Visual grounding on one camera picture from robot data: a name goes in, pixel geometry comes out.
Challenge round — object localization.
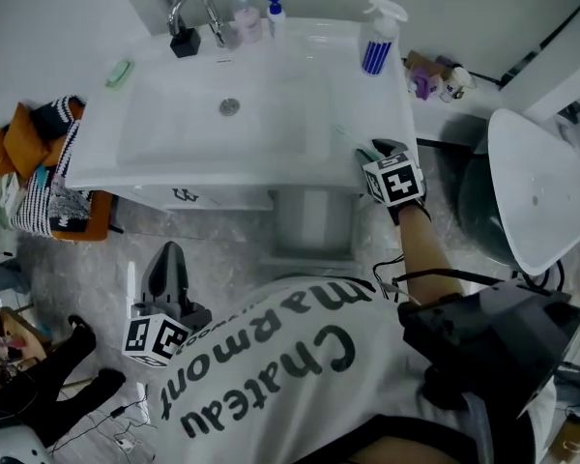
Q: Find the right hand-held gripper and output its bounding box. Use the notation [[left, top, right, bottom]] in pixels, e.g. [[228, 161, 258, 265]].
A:
[[361, 138, 431, 226]]

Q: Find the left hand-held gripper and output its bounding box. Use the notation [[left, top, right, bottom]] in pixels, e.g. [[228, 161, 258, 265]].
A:
[[122, 241, 213, 369]]

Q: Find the white drawer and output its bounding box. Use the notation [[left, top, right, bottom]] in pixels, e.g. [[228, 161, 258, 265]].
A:
[[260, 186, 363, 270]]

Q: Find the person's right forearm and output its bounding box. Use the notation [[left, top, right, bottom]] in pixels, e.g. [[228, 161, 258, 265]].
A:
[[396, 205, 465, 304]]

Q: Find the orange sofa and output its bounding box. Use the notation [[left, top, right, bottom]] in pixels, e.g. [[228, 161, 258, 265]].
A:
[[52, 99, 115, 244]]

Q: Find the white paper cup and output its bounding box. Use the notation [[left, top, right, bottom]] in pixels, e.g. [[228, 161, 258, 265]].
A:
[[439, 65, 475, 103]]

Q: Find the blue striped spray bottle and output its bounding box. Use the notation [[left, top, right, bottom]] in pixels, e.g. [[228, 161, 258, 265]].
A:
[[359, 0, 410, 76]]

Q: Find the grey patterned cushion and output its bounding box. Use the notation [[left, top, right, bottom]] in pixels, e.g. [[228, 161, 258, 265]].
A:
[[47, 181, 93, 234]]

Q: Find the white sink vanity cabinet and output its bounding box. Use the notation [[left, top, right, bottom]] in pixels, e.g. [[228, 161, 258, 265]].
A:
[[65, 16, 420, 212]]

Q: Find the black white striped blanket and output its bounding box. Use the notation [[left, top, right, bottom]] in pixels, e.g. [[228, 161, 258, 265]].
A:
[[9, 118, 83, 239]]

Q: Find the white and green bathtub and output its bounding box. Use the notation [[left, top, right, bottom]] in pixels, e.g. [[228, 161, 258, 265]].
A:
[[456, 107, 580, 277]]

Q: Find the light wooden table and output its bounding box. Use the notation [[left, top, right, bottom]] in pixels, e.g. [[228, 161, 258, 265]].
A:
[[0, 304, 54, 362]]

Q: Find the person's white printed t-shirt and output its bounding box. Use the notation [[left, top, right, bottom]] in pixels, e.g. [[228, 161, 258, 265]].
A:
[[144, 275, 494, 464]]

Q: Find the white pump bottle blue cap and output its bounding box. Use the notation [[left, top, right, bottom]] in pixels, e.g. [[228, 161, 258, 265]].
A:
[[265, 0, 287, 43]]

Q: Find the clear plastic bottle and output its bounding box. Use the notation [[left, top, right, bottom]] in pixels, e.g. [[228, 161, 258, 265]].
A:
[[231, 0, 263, 45]]

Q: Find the black white knitted cushion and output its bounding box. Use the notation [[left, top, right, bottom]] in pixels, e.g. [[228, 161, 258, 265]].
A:
[[31, 95, 86, 139]]

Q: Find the black backpack box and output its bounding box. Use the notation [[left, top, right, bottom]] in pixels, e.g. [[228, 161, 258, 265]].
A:
[[398, 277, 580, 420]]

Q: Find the white rounded plastic shell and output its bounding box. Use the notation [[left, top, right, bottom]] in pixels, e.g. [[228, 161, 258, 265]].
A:
[[0, 425, 54, 464]]

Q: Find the black soap dispenser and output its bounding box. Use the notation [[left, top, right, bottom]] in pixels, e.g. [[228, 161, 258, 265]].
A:
[[169, 26, 202, 59]]

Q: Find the chrome faucet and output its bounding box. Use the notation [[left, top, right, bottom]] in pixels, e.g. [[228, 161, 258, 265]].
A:
[[167, 0, 226, 50]]

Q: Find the black shoulder strap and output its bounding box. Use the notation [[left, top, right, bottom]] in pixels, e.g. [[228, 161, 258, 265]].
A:
[[391, 268, 494, 289]]

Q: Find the black floor cable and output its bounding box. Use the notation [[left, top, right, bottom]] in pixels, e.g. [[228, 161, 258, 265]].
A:
[[52, 393, 151, 453]]

